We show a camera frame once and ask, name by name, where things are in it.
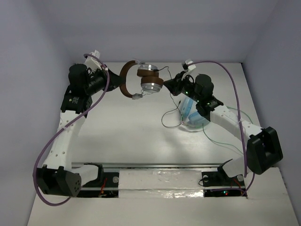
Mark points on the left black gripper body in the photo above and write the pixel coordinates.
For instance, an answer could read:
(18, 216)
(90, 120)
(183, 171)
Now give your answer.
(108, 79)

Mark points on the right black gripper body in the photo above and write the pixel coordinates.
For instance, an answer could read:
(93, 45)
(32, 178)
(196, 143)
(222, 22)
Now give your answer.
(186, 87)

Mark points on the brown silver headphones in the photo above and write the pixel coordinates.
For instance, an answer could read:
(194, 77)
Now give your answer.
(150, 80)

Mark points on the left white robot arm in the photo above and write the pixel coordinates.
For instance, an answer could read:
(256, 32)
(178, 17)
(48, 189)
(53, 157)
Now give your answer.
(56, 175)

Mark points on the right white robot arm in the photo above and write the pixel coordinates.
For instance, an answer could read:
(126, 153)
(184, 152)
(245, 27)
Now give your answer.
(261, 146)

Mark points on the light blue headphones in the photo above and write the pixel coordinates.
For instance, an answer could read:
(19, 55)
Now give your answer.
(189, 116)

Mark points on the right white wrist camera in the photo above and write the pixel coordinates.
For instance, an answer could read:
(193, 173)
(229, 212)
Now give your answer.
(188, 66)

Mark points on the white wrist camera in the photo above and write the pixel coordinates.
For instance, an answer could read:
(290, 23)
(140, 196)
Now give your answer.
(188, 66)
(91, 62)

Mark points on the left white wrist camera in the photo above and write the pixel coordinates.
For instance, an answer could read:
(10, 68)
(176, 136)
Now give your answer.
(91, 62)

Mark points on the aluminium rail front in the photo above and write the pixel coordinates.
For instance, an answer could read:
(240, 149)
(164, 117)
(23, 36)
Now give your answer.
(139, 166)

